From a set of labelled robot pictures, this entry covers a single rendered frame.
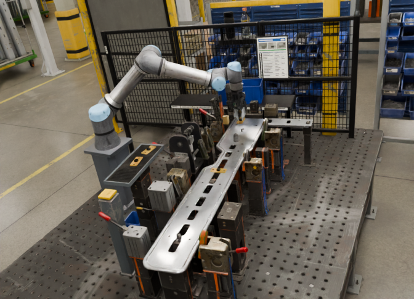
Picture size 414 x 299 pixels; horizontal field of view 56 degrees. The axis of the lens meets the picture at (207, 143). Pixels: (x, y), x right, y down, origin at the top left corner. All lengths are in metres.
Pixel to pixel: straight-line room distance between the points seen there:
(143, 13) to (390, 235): 3.11
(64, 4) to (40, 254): 7.71
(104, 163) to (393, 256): 2.04
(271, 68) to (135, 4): 2.02
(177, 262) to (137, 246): 0.20
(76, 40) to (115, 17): 5.06
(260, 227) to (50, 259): 1.13
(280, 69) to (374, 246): 1.42
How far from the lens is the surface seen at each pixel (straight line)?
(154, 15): 4.30
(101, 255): 2.20
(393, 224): 3.36
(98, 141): 2.31
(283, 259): 1.97
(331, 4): 2.73
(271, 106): 2.63
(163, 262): 1.60
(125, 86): 2.31
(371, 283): 2.88
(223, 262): 1.55
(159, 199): 1.83
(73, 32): 9.61
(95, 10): 4.82
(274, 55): 2.82
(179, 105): 2.92
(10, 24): 9.90
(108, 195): 1.76
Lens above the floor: 2.08
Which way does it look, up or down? 27 degrees down
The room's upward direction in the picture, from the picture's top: 8 degrees counter-clockwise
